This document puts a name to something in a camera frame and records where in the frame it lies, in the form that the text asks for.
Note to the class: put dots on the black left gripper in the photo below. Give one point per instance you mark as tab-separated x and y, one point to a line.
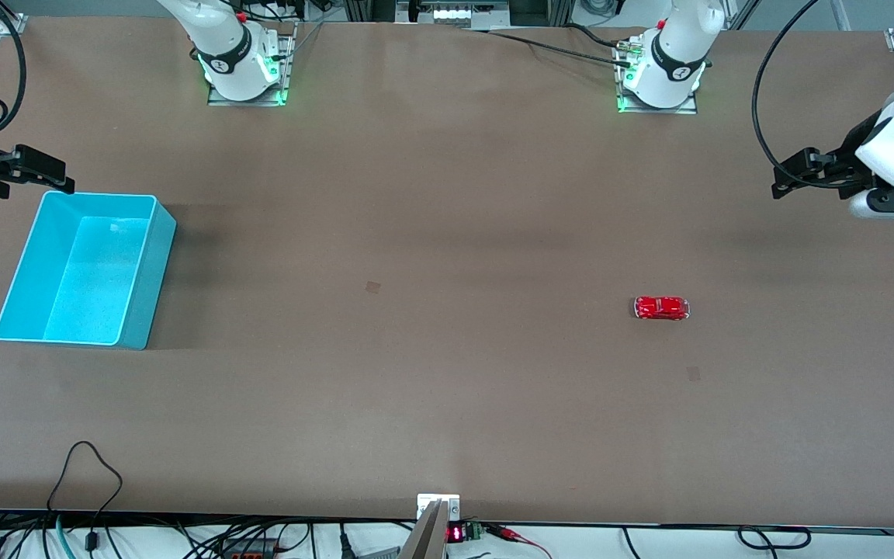
849	157

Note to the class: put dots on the red beetle toy car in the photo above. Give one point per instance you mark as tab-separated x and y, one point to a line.
660	308

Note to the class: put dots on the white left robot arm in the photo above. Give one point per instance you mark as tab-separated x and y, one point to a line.
672	46

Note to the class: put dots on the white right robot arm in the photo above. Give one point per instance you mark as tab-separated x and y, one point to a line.
230	39

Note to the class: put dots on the blue plastic box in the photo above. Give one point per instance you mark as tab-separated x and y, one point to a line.
82	279

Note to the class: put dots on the lit equipment box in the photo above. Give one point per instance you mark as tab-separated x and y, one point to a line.
455	11

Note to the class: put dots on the small brown tape patch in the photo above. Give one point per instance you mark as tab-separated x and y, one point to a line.
373	287

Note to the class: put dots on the red LED display module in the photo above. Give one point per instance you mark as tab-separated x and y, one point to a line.
459	533

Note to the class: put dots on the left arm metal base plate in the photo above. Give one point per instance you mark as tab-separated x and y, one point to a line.
625	105

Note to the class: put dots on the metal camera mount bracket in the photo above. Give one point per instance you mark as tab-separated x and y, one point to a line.
433	536

